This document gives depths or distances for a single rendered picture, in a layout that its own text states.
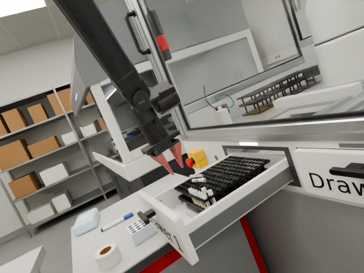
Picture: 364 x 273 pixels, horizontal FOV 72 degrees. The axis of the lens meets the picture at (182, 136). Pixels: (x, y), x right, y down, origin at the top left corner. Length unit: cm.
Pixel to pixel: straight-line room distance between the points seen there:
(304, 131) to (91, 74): 112
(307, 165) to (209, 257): 46
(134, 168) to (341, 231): 105
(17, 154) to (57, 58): 174
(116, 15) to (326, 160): 130
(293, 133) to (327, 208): 20
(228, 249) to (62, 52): 451
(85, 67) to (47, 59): 356
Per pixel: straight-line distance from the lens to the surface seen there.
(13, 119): 444
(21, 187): 456
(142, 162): 146
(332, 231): 74
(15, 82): 500
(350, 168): 54
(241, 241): 96
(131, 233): 87
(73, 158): 483
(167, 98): 63
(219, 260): 94
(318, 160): 61
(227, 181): 66
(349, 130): 57
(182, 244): 54
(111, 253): 83
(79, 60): 146
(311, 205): 73
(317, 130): 60
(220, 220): 59
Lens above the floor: 115
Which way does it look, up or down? 9 degrees down
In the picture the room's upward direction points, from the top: 22 degrees counter-clockwise
